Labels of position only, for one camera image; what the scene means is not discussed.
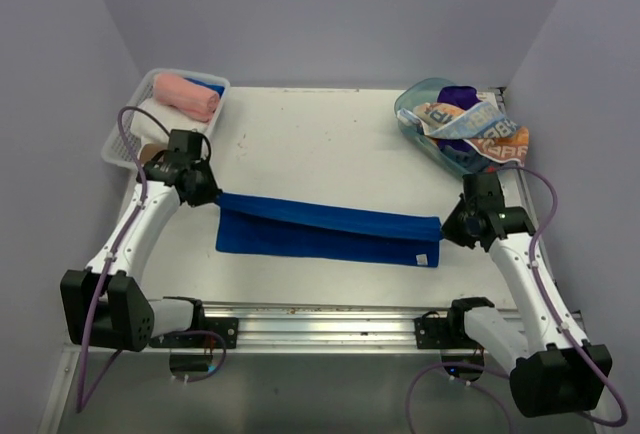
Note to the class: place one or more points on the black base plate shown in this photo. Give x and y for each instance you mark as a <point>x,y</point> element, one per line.
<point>215,332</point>
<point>432,331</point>

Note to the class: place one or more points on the orange blue printed towel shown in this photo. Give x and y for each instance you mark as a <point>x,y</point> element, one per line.
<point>483,128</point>

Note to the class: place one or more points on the brown rolled towel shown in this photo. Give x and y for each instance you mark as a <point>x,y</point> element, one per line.
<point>149,151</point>

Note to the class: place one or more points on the white rolled towel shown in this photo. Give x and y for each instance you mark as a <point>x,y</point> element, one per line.
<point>169,117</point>

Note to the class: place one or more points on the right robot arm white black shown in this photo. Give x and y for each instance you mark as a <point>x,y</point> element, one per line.
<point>552,366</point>

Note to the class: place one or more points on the aluminium mounting rail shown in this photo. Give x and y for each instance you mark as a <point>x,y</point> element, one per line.
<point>289,329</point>

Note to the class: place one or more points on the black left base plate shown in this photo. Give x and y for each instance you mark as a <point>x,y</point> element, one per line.
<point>215,332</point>

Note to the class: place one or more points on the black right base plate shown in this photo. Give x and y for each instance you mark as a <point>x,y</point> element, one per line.
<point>432,331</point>

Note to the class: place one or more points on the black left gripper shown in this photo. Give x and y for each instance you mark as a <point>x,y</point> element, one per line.
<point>211,191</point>

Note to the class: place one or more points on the purple towel in tub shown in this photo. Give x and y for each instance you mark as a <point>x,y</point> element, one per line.
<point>463,97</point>

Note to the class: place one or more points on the pink rolled towel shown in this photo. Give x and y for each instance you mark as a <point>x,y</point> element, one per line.
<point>195,101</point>

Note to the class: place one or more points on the grey-blue towel in tub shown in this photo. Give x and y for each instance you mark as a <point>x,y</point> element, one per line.
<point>468,162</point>

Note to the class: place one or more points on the royal blue towel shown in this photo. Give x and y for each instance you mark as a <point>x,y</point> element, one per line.
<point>277,227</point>

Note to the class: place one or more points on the teal transparent plastic tub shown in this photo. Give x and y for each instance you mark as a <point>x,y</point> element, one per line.
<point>427,91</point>

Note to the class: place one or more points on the blue rolled towel in basket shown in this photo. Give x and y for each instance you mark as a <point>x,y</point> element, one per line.
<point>219,89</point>

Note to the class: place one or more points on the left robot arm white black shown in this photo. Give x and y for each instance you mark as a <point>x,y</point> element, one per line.
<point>103,303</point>

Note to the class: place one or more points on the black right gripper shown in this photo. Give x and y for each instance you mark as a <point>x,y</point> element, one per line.
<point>450,230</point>

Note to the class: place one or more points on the white plastic mesh basket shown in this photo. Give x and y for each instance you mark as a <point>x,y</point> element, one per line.
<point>114,150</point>

